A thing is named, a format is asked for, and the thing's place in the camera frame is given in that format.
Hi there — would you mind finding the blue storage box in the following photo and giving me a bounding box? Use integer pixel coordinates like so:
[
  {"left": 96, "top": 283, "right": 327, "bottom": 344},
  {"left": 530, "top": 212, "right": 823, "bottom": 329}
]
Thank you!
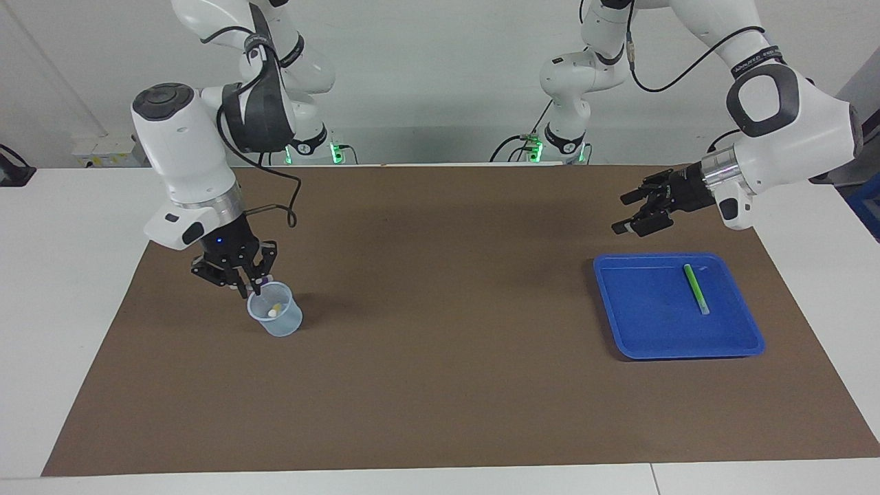
[{"left": 849, "top": 182, "right": 880, "bottom": 243}]

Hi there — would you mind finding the brown table mat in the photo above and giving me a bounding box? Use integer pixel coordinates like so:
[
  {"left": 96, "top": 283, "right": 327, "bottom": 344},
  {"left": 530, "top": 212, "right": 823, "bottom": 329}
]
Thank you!
[{"left": 41, "top": 164, "right": 880, "bottom": 477}]

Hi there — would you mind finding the blue plastic tray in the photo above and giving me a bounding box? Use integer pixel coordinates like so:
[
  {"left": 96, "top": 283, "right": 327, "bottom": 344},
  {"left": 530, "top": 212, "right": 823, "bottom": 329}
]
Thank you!
[{"left": 593, "top": 252, "right": 766, "bottom": 361}]

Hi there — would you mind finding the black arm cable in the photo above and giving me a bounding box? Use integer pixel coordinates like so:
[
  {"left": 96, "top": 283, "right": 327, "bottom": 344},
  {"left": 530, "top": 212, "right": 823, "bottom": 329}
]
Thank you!
[
  {"left": 624, "top": 0, "right": 767, "bottom": 94},
  {"left": 199, "top": 24, "right": 303, "bottom": 229}
]

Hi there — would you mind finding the black left base cable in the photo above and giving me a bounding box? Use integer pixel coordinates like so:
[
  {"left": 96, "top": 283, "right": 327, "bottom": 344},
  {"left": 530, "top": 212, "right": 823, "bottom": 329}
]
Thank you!
[{"left": 489, "top": 103, "right": 554, "bottom": 164}]

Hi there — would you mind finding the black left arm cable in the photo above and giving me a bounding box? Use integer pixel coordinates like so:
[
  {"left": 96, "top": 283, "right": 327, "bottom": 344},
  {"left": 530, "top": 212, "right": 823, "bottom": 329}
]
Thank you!
[{"left": 624, "top": 0, "right": 767, "bottom": 94}]

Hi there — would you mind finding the black clamp mount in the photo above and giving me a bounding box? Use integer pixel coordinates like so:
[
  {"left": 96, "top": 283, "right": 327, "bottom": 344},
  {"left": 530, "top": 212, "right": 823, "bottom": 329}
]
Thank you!
[{"left": 0, "top": 143, "right": 36, "bottom": 188}]

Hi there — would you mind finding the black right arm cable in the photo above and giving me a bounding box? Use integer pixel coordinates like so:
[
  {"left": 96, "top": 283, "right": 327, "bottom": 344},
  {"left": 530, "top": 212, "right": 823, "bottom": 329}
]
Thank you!
[{"left": 199, "top": 24, "right": 303, "bottom": 229}]

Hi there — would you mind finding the translucent plastic cup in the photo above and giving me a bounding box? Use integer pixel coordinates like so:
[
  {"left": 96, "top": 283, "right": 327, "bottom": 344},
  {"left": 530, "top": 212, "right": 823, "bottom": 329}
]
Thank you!
[{"left": 247, "top": 281, "right": 303, "bottom": 338}]

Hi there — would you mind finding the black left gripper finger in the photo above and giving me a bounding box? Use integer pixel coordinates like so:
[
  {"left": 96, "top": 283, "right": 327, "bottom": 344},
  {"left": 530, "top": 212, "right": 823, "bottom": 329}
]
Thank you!
[
  {"left": 619, "top": 181, "right": 655, "bottom": 206},
  {"left": 610, "top": 214, "right": 655, "bottom": 239}
]

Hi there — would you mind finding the green pen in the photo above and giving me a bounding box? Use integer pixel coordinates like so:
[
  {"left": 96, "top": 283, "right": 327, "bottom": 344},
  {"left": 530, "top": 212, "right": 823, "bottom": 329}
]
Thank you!
[{"left": 683, "top": 263, "right": 711, "bottom": 316}]

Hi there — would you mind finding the white wall socket box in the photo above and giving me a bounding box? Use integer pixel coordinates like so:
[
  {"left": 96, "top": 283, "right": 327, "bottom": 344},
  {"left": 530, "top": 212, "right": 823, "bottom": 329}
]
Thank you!
[{"left": 72, "top": 134, "right": 143, "bottom": 168}]

